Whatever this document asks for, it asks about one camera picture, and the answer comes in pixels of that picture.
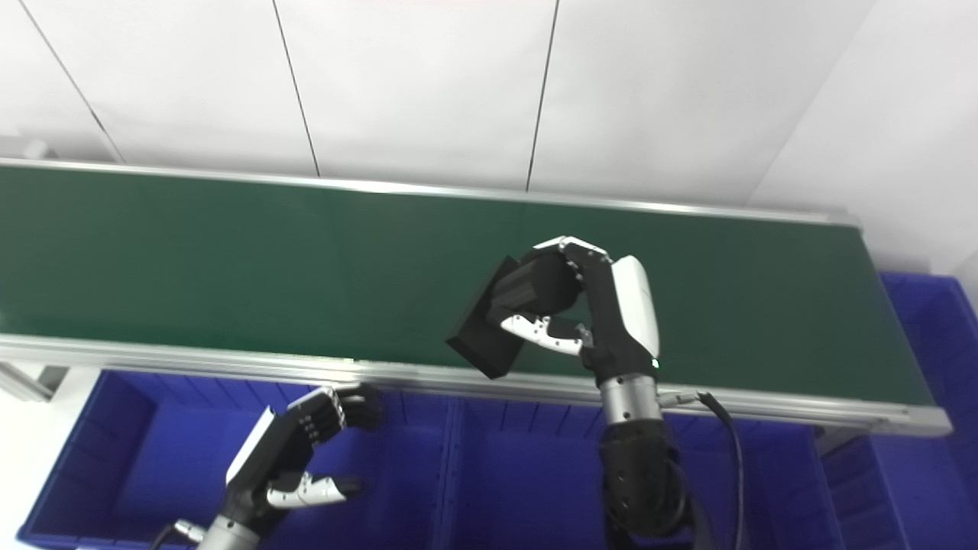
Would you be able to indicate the blue plastic bin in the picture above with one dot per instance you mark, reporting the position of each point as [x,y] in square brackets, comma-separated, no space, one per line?
[932,473]
[535,489]
[153,458]

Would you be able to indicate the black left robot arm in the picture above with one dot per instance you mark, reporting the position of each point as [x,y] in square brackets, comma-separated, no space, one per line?
[229,537]

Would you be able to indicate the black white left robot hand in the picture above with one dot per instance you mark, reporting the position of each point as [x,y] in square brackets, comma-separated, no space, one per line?
[267,466]

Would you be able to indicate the green conveyor belt aluminium frame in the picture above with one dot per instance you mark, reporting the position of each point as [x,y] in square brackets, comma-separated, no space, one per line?
[267,267]

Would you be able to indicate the black cylinder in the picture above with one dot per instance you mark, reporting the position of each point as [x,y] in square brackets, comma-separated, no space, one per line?
[527,290]

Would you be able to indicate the aluminium conveyor leg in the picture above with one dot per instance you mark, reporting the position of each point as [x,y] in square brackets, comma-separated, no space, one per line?
[30,380]

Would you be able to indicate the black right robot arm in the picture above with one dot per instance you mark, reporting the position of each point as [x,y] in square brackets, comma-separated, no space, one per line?
[638,473]

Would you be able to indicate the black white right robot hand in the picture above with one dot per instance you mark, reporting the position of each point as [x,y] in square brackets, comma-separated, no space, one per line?
[619,328]

